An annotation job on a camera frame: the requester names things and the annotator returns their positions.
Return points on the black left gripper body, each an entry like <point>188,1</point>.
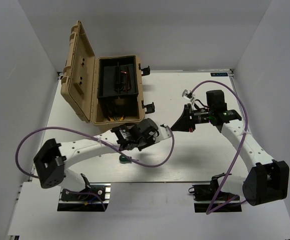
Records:
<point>145,142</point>

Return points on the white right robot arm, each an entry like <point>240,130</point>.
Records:
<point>267,179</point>

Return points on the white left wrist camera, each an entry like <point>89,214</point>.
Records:
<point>164,132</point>

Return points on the tan plastic toolbox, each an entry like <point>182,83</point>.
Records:
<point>79,86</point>

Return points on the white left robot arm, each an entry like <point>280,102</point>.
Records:
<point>53,160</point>

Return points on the green stubby screwdriver lower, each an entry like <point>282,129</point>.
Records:
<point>124,160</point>

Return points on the yellow black pliers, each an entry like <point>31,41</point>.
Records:
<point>115,118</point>

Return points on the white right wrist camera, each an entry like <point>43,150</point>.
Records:
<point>189,96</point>

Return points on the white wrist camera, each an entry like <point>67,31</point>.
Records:
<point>164,132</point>
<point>189,96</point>

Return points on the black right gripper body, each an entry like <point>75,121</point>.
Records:
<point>200,116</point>

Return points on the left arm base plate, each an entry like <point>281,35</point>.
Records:
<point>96,202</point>

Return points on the black toolbox inner tray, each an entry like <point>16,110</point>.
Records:
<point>111,80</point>

